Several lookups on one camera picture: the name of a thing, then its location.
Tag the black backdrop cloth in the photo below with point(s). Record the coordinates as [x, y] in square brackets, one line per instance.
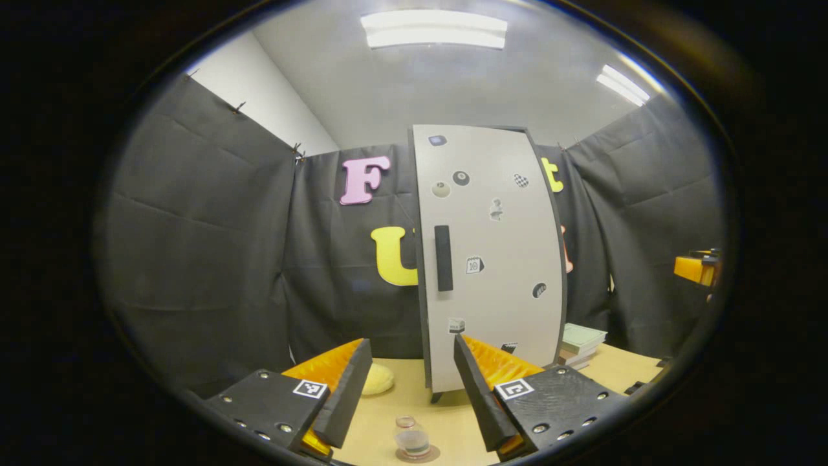
[194, 259]

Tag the yellow sponge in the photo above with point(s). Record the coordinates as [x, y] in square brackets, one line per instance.
[381, 380]

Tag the narrow ceiling light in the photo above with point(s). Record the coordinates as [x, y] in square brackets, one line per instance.
[622, 84]

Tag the grey cabinet door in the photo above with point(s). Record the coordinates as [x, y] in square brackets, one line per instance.
[504, 259]

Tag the clear plastic bottle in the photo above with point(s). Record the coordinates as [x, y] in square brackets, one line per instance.
[412, 440]

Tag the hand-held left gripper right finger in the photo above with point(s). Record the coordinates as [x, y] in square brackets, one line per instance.
[475, 395]

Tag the large ceiling light panel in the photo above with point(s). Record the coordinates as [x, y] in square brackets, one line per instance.
[433, 29]

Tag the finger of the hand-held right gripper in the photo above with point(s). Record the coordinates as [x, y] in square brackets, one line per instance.
[693, 270]

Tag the green book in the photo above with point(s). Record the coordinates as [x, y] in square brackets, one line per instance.
[582, 336]

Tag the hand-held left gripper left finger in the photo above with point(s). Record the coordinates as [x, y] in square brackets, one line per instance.
[349, 395]

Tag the brown round coaster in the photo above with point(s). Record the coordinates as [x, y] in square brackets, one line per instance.
[433, 453]

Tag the grey cabinet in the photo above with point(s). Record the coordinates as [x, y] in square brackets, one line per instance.
[436, 396]

